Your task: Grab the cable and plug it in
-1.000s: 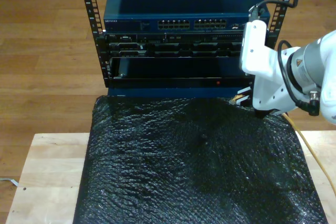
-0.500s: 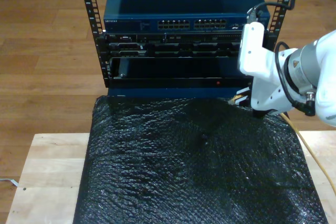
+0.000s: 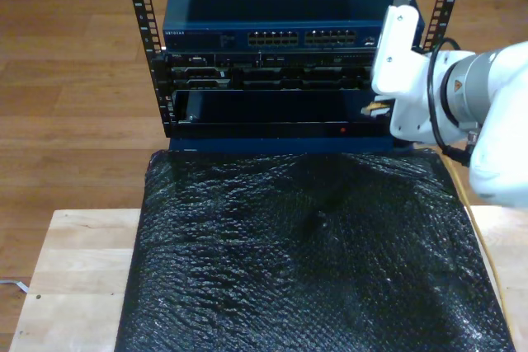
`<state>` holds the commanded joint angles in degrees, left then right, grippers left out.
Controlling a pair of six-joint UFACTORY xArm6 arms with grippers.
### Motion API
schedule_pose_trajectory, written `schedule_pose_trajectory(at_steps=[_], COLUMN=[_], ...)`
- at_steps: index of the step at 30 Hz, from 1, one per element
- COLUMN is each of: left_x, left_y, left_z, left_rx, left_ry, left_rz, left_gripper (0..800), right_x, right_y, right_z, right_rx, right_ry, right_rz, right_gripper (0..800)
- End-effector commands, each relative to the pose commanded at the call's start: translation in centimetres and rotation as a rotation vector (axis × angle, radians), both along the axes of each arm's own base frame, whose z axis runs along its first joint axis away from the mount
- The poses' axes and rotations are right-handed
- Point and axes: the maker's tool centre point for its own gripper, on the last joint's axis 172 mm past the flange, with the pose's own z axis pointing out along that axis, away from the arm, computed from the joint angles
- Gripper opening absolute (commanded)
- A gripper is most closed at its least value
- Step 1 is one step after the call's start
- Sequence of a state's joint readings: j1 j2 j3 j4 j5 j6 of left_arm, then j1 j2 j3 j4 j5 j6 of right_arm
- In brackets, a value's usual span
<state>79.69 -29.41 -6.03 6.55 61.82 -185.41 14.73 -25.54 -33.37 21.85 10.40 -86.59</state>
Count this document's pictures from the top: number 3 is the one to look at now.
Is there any yellow network cable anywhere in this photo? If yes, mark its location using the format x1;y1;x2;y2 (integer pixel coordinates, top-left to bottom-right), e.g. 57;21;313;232
361;99;512;331

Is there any black rack shelf tray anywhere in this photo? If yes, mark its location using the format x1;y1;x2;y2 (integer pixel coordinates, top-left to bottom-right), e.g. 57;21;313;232
171;87;397;139

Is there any black rack server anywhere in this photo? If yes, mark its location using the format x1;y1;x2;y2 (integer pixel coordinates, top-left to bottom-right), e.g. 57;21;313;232
163;49;379;92

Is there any blue rack base panel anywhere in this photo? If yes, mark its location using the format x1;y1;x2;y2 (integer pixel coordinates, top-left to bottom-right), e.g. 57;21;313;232
167;137;413;155

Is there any black textured mat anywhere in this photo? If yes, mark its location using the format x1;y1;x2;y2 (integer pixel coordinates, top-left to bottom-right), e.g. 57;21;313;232
114;148;516;352

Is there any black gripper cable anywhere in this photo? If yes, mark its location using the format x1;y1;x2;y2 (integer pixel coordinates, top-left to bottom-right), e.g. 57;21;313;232
426;36;474;167

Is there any black perforated rack post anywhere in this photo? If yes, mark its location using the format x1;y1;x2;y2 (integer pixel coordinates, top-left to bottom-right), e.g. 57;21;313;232
121;0;177;139
418;0;469;54

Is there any grey flat ribbon cable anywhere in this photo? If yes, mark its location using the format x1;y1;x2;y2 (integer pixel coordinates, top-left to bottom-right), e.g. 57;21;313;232
0;279;31;293

